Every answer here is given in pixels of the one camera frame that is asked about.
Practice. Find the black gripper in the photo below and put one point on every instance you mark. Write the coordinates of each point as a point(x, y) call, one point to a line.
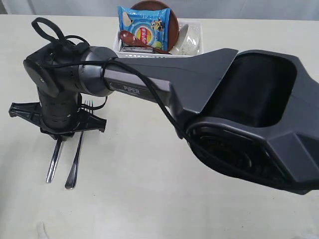
point(58, 114)

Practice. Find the silver metal table knife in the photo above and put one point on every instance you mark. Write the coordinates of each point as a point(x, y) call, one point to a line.
point(54, 160)

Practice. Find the silver metal fork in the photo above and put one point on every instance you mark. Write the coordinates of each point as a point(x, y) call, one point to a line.
point(72, 177)

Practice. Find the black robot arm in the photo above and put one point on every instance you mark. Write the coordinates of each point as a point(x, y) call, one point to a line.
point(250, 115)

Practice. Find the silver foil packet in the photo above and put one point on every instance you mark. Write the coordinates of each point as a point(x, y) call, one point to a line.
point(137, 49)

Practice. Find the brown wooden spoon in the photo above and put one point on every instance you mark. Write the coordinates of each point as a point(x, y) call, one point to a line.
point(129, 39)

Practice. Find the blue chips snack bag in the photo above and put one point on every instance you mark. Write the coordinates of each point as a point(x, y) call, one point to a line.
point(149, 26)

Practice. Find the white speckled bowl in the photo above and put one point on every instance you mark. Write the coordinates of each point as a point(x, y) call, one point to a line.
point(186, 30)

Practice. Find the brown round plate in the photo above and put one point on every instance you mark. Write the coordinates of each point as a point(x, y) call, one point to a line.
point(173, 26)

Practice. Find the grey backdrop curtain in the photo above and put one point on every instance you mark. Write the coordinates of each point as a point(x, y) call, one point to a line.
point(227, 9)

